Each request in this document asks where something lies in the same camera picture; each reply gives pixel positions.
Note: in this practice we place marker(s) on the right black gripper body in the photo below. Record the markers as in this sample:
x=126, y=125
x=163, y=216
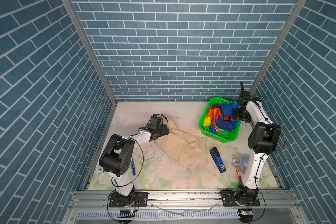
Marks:
x=240, y=114

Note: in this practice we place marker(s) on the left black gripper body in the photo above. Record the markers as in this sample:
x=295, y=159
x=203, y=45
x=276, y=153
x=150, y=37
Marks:
x=161, y=130

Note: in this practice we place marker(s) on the green plastic basket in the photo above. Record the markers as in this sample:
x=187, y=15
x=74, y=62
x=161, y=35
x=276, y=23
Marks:
x=224, y=135

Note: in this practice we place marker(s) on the beige shorts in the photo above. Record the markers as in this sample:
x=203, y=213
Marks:
x=181, y=146

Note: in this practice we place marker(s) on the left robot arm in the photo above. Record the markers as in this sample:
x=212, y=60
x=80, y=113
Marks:
x=116, y=158

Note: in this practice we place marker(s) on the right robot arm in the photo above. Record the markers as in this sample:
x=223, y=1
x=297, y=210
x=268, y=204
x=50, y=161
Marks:
x=262, y=141

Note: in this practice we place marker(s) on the multicolour shorts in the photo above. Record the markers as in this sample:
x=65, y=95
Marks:
x=220, y=118

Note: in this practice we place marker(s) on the blue marker pen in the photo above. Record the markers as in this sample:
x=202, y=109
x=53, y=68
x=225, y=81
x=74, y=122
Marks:
x=133, y=168

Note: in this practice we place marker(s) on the grey bowl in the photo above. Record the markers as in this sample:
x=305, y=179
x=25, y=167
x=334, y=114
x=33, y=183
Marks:
x=244, y=160

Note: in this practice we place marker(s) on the blue stapler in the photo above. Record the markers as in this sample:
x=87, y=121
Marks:
x=217, y=159

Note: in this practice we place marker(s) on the red marker pen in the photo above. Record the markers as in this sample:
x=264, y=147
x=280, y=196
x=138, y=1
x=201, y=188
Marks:
x=237, y=166

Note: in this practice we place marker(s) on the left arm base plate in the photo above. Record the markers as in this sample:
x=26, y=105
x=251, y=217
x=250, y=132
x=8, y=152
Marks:
x=119, y=201

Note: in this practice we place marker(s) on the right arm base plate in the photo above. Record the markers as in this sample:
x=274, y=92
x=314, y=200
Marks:
x=231, y=199

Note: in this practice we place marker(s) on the white cable tie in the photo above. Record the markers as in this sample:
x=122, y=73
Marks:
x=182, y=213

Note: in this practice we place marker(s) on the aluminium front rail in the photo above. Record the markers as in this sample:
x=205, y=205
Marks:
x=277, y=206

